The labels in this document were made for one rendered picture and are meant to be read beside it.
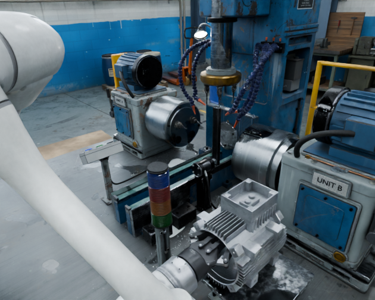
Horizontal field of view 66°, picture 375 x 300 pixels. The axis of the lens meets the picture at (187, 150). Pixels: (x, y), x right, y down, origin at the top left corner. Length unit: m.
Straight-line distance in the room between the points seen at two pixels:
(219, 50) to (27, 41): 0.82
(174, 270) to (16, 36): 0.54
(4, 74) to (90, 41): 6.40
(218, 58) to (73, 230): 0.95
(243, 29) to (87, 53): 5.69
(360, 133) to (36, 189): 0.78
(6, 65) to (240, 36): 1.10
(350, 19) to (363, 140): 5.41
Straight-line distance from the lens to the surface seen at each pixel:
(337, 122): 0.95
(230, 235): 0.73
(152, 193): 0.80
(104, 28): 7.08
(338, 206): 0.97
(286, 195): 1.06
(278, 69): 1.36
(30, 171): 0.52
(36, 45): 0.62
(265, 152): 1.08
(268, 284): 0.89
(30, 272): 1.20
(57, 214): 0.51
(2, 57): 0.56
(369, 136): 0.89
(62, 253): 1.21
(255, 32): 1.41
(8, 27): 0.60
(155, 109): 1.52
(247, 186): 0.85
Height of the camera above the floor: 1.60
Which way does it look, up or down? 27 degrees down
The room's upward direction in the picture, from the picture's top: 2 degrees counter-clockwise
